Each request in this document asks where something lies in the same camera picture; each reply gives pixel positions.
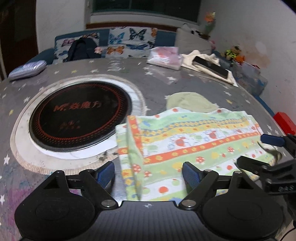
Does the clear plastic storage box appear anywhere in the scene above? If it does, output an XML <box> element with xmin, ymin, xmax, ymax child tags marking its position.
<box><xmin>233</xmin><ymin>61</ymin><xmax>268</xmax><ymax>96</ymax></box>

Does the panda plush toy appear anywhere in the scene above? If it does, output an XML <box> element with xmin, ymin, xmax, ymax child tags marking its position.
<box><xmin>183</xmin><ymin>23</ymin><xmax>204</xmax><ymax>36</ymax></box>

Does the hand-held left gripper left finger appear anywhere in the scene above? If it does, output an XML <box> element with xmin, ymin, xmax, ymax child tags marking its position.
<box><xmin>42</xmin><ymin>161</ymin><xmax>119</xmax><ymax>210</ymax></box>

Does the black smartphone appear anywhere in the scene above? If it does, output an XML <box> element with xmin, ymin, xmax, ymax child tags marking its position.
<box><xmin>193</xmin><ymin>56</ymin><xmax>229</xmax><ymax>79</ymax></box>

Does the black backpack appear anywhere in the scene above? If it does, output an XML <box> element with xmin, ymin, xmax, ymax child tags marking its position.
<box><xmin>67</xmin><ymin>38</ymin><xmax>100</xmax><ymax>62</ymax></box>

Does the red plastic stool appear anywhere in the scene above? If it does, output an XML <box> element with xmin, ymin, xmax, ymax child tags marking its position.
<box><xmin>275</xmin><ymin>112</ymin><xmax>296</xmax><ymax>135</ymax></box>

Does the large butterfly print cushion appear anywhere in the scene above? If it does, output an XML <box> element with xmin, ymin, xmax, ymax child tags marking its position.
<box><xmin>105</xmin><ymin>27</ymin><xmax>158</xmax><ymax>58</ymax></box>

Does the brown wooden rail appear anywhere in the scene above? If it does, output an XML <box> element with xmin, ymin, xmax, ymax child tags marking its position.
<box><xmin>86</xmin><ymin>22</ymin><xmax>186</xmax><ymax>32</ymax></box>

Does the grey pillow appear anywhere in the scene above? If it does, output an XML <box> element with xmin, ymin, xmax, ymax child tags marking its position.
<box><xmin>174</xmin><ymin>28</ymin><xmax>212</xmax><ymax>55</ymax></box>

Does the round black induction cooktop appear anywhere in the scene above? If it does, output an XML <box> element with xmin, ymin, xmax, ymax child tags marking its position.
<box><xmin>28</xmin><ymin>79</ymin><xmax>142</xmax><ymax>161</ymax></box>

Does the small butterfly print cushion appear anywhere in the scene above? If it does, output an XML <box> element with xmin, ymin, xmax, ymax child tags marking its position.
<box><xmin>54</xmin><ymin>32</ymin><xmax>101</xmax><ymax>64</ymax></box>

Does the pink plastic bag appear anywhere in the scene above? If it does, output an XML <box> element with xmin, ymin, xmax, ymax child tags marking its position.
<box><xmin>147</xmin><ymin>46</ymin><xmax>182</xmax><ymax>70</ymax></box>

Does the blue striped pouch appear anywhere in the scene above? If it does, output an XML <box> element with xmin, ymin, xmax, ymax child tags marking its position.
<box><xmin>9</xmin><ymin>60</ymin><xmax>48</xmax><ymax>81</ymax></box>

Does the brown teddy bear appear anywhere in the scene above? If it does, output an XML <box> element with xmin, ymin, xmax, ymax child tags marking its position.
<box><xmin>223</xmin><ymin>46</ymin><xmax>242</xmax><ymax>61</ymax></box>

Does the cream cloth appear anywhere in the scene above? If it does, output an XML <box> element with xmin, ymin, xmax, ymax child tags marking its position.
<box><xmin>181</xmin><ymin>50</ymin><xmax>236</xmax><ymax>84</ymax></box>

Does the dark window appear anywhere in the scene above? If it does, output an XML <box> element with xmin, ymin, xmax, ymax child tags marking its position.
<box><xmin>90</xmin><ymin>0</ymin><xmax>201</xmax><ymax>24</ymax></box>

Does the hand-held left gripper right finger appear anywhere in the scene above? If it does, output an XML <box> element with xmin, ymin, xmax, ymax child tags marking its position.
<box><xmin>179</xmin><ymin>162</ymin><xmax>256</xmax><ymax>211</ymax></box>

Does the colourful pinwheel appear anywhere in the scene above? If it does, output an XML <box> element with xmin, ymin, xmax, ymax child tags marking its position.
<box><xmin>205</xmin><ymin>11</ymin><xmax>217</xmax><ymax>36</ymax></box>

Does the brown wooden door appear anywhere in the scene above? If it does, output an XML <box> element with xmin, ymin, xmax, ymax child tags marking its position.
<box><xmin>0</xmin><ymin>0</ymin><xmax>38</xmax><ymax>80</ymax></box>

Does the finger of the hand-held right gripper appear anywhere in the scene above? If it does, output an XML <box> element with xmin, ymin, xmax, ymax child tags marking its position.
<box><xmin>234</xmin><ymin>155</ymin><xmax>279</xmax><ymax>177</ymax></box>
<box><xmin>260</xmin><ymin>133</ymin><xmax>296</xmax><ymax>158</ymax></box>

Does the green patterned children's garment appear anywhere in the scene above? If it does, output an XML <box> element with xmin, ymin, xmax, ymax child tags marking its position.
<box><xmin>115</xmin><ymin>92</ymin><xmax>283</xmax><ymax>202</ymax></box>

